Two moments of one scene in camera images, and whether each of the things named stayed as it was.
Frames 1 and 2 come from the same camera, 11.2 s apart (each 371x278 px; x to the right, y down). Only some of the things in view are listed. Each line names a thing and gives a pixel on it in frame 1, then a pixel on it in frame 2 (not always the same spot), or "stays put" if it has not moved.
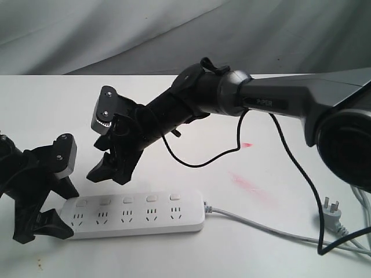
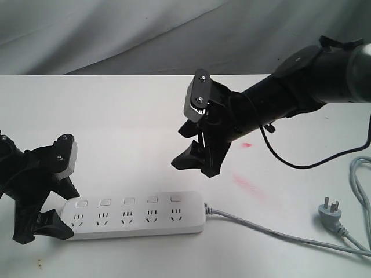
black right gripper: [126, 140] → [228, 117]
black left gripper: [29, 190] stays put
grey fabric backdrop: [83, 37] stays put
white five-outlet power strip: [135, 214] stays put
